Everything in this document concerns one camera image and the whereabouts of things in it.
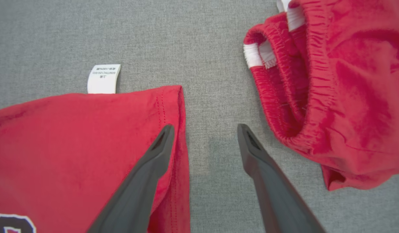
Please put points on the red white basketball jersey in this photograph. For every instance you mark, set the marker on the red white basketball jersey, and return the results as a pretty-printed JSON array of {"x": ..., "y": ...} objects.
[{"x": 73, "y": 145}]

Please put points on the red shorts with white stripe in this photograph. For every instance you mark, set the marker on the red shorts with white stripe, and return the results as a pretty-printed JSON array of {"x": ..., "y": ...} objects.
[{"x": 354, "y": 97}]

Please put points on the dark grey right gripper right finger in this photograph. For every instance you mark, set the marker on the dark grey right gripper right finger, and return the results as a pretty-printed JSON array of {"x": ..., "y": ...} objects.
[{"x": 277, "y": 194}]

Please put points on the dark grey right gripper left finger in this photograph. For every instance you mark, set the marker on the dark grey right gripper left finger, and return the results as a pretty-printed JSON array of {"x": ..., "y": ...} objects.
[{"x": 138, "y": 194}]

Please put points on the grey fabric sofa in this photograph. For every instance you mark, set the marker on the grey fabric sofa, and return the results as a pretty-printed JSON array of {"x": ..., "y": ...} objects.
[{"x": 202, "y": 48}]

